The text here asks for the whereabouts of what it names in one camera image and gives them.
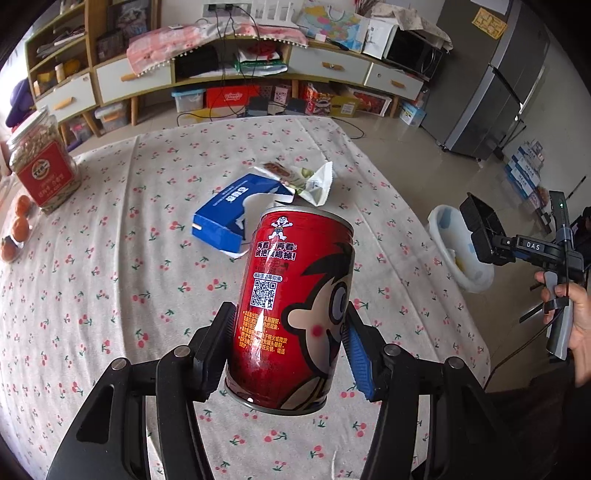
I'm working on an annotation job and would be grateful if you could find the white plastic bin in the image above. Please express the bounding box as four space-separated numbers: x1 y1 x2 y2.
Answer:
427 204 495 293

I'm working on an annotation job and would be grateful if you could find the red cardboard box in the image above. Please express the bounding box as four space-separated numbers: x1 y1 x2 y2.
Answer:
205 85 247 109

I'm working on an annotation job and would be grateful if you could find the cherry print tablecloth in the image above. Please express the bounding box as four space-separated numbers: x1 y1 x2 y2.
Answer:
0 115 491 480

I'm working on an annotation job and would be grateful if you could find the wooden cabinet with white drawers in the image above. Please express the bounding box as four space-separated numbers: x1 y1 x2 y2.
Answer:
34 37 428 139

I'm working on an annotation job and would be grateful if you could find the thin black cable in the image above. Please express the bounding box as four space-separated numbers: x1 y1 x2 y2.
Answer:
485 318 557 386

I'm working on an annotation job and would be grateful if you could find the small blue and white box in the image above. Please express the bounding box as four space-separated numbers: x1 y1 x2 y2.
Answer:
399 100 428 127

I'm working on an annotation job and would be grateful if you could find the framed picture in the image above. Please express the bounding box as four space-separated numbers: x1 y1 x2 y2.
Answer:
108 0 153 33

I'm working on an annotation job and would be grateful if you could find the white fence ornament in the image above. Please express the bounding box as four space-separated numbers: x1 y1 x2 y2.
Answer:
253 0 296 24

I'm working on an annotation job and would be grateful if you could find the colourful map poster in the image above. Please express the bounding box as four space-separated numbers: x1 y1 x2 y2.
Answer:
295 0 370 51

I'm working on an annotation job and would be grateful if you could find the yellow paper note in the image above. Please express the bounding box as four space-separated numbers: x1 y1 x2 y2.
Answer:
472 7 508 40

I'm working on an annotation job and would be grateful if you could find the patterned cloth cover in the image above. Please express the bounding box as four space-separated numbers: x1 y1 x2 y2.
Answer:
392 4 453 47

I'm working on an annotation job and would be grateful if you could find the purple cloth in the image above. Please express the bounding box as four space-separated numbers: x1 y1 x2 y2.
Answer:
4 78 35 127

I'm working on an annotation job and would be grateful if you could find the white and green snack wrapper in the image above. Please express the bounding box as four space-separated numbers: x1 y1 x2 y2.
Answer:
252 161 334 206

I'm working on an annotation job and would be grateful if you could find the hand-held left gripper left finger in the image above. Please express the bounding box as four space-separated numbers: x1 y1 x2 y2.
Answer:
46 301 238 480

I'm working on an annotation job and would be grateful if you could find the clear jar with red label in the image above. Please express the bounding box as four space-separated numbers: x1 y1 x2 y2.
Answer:
7 107 83 214

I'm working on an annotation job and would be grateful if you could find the person's right hand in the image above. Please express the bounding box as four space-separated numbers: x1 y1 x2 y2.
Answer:
534 270 591 388

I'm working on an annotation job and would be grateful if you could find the red flat gift box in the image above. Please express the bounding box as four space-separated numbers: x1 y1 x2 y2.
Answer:
351 90 393 116

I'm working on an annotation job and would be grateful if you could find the yellow printed carton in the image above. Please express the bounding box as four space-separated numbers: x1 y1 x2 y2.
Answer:
302 83 361 116

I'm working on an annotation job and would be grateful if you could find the white paper bag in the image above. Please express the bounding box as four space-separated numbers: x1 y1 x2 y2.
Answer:
365 18 398 58

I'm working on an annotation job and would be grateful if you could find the pink cloth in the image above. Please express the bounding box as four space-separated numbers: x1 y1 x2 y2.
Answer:
127 24 309 75

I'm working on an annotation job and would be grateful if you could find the person's dark clothing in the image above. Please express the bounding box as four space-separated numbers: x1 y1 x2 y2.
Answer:
485 364 591 480

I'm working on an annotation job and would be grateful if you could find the white power strip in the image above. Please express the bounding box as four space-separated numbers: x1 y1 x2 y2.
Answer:
202 2 252 19

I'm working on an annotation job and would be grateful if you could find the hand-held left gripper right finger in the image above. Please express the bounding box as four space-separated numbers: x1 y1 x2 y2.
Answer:
342 300 527 480

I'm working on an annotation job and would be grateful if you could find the red drink can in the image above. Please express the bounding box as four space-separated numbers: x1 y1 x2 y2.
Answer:
224 206 355 414

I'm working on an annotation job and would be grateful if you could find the clear storage box blue lid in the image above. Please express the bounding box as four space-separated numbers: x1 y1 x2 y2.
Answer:
172 89 206 113

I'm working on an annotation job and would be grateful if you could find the stack of blue white boxes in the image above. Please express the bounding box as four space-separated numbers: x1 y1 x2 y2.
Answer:
503 138 548 204

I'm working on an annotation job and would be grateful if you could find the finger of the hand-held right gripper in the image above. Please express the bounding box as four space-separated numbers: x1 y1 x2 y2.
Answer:
487 233 515 267

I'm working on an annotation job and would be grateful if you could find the green and white bag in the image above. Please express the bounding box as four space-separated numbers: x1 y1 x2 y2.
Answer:
233 46 289 77

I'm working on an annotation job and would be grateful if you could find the torn blue carton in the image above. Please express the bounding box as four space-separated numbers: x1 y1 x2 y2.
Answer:
193 174 296 257

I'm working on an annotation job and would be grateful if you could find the black microwave oven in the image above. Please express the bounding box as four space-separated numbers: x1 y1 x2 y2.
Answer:
383 28 446 81

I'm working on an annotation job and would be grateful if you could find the wooden open shelf unit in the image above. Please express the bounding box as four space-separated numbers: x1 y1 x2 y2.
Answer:
25 0 162 97

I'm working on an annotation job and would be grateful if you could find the grey refrigerator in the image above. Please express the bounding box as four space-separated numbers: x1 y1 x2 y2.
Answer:
420 0 552 160

